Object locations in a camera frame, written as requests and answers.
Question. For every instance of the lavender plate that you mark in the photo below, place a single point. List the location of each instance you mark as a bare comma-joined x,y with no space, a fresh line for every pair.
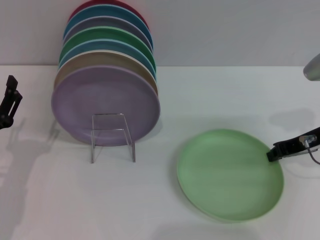
100,100

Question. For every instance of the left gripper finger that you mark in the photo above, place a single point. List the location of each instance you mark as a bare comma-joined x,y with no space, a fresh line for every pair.
11,100

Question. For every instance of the light green plate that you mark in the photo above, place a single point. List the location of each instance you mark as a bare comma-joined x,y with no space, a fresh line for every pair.
230,175

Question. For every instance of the light blue plate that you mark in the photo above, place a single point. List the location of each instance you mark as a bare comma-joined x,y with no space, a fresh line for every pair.
100,45

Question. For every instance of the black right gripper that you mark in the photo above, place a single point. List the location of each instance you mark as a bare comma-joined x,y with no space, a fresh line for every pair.
315,136

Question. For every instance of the grey purple plate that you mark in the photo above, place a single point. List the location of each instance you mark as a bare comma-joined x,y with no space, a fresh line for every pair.
105,22

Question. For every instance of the dark green plate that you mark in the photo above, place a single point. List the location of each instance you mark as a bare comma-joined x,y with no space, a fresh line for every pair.
100,33

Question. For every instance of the maroon red plate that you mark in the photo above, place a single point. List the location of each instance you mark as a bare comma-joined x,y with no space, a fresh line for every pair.
85,5

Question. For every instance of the clear acrylic plate rack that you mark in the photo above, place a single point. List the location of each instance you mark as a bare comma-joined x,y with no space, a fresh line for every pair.
107,114

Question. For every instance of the teal blue plate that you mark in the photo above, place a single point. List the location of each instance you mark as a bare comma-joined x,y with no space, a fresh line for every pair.
105,11

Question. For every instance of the beige plate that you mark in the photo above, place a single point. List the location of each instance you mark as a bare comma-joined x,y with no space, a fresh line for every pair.
100,59

